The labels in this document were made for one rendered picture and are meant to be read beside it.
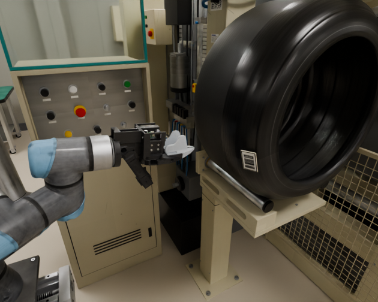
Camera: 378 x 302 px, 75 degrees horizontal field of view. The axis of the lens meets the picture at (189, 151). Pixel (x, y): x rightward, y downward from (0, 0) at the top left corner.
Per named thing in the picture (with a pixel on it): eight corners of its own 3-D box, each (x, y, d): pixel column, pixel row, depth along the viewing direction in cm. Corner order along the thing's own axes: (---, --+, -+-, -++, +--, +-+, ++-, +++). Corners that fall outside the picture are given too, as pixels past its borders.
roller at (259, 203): (204, 165, 105) (207, 155, 104) (212, 166, 108) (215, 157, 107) (261, 213, 78) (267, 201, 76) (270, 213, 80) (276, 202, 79)
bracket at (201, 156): (195, 171, 107) (195, 151, 103) (263, 152, 124) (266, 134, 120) (198, 175, 105) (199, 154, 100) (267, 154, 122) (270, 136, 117)
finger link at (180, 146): (201, 135, 61) (167, 138, 56) (198, 157, 63) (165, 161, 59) (195, 131, 63) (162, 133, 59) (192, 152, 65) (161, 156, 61)
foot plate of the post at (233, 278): (185, 265, 163) (185, 263, 162) (218, 250, 174) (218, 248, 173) (206, 301, 142) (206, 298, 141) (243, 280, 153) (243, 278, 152)
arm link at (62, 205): (26, 222, 53) (17, 184, 47) (69, 194, 62) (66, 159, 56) (51, 239, 51) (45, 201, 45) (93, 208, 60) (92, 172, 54)
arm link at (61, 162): (33, 166, 52) (26, 132, 48) (87, 160, 57) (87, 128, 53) (32, 190, 47) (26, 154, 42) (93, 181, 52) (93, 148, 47)
